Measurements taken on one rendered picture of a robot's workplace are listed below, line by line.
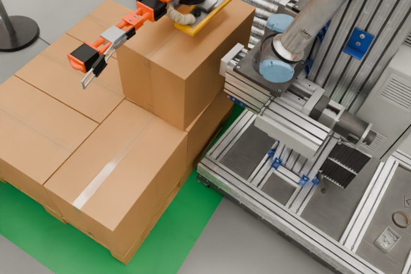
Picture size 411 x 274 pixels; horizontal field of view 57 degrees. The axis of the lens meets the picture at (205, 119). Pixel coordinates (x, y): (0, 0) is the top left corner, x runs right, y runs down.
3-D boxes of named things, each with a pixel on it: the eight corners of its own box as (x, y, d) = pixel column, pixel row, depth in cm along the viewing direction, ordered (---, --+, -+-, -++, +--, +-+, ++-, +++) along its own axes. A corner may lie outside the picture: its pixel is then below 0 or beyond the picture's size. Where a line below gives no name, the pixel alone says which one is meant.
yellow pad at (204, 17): (218, -12, 178) (219, -22, 174) (236, -3, 175) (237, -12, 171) (174, 26, 161) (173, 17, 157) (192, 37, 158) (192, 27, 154)
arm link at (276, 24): (292, 39, 148) (301, 11, 137) (290, 63, 140) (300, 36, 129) (262, 33, 149) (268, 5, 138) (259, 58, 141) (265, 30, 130)
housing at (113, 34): (114, 33, 142) (112, 24, 138) (128, 41, 140) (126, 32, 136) (101, 43, 138) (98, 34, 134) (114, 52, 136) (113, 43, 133)
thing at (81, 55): (87, 51, 135) (84, 40, 131) (102, 60, 133) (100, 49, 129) (70, 64, 131) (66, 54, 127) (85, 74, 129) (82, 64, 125)
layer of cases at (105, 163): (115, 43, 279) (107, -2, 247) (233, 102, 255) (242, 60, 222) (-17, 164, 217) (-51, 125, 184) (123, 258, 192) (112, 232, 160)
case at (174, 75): (189, 33, 232) (191, -24, 200) (244, 63, 221) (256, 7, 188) (123, 94, 202) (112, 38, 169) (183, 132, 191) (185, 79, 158)
